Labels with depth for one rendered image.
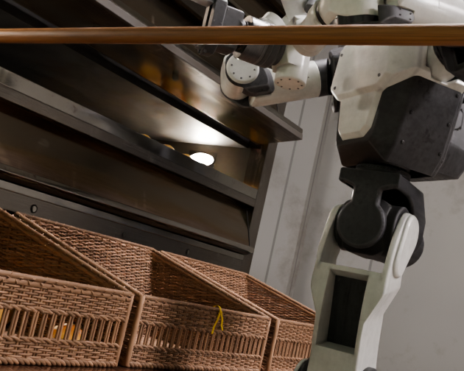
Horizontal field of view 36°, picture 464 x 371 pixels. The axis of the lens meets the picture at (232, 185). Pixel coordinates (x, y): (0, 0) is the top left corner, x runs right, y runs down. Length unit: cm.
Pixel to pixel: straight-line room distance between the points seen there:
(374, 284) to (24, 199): 93
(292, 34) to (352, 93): 45
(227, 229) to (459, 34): 172
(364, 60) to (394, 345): 285
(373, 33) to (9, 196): 109
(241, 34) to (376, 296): 58
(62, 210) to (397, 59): 99
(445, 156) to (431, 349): 271
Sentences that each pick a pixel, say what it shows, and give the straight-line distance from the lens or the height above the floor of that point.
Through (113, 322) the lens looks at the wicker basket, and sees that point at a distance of 149.
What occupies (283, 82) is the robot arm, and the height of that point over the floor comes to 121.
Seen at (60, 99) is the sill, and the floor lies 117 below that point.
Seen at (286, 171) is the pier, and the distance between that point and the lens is 444.
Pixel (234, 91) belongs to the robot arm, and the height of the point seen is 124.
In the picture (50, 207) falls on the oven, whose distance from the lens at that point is 194.
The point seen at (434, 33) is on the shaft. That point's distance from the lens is 102.
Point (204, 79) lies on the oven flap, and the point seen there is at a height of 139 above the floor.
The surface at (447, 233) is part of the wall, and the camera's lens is 419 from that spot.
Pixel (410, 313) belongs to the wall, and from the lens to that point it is 418.
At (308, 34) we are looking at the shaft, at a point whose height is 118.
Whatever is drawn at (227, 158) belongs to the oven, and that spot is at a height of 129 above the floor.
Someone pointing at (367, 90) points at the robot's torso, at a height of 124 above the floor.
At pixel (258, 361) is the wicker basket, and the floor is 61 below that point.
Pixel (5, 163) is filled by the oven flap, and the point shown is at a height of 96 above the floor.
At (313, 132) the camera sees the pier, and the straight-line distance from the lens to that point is 445.
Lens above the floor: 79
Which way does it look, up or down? 8 degrees up
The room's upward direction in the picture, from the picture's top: 13 degrees clockwise
